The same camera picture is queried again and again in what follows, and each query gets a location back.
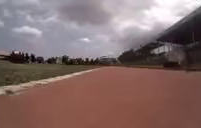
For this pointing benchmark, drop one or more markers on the green grass field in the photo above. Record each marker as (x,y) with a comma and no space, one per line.
(18,72)

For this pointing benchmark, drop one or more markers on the pale concrete kerb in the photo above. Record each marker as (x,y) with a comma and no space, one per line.
(38,82)

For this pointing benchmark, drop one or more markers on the grandstand building with roof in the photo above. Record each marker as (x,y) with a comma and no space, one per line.
(188,40)

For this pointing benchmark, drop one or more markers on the distant pale building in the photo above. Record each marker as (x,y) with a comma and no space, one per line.
(108,60)

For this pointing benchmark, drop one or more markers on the dark trees beside grandstand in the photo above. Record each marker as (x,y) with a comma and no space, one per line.
(127,56)

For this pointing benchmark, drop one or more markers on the red running track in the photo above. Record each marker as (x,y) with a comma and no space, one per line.
(114,96)

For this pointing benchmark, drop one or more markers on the row of trees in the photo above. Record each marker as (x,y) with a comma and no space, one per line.
(54,59)

